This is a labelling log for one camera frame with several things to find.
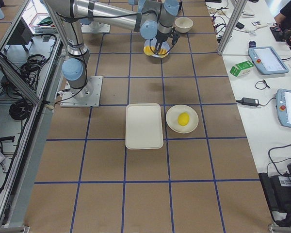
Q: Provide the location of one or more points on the aluminium frame post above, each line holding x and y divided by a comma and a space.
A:
238, 9

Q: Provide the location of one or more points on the cream bowl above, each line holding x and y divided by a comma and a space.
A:
183, 24

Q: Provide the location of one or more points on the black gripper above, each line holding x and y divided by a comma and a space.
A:
161, 38

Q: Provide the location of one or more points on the yellow lemon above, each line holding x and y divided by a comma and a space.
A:
183, 119

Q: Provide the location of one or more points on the green white carton box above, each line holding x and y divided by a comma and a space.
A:
241, 69

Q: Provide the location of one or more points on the black power adapter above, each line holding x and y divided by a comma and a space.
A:
250, 102

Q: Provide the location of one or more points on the person at desk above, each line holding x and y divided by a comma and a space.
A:
289, 17

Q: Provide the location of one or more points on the near teach pendant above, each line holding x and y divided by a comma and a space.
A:
283, 107

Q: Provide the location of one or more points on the cream rectangular tray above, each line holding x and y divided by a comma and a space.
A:
143, 126

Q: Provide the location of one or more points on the far teach pendant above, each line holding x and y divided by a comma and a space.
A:
267, 61

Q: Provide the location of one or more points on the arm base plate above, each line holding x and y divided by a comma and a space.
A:
88, 97
88, 30

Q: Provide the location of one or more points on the blue plate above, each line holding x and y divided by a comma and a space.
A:
152, 42

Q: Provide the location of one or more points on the cream plate under lemon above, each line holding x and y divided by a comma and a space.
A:
172, 119

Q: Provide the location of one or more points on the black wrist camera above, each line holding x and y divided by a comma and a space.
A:
175, 36

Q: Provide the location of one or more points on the teach pendant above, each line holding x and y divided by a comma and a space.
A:
283, 107
267, 61

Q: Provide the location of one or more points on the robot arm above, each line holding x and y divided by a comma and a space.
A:
91, 24
154, 21

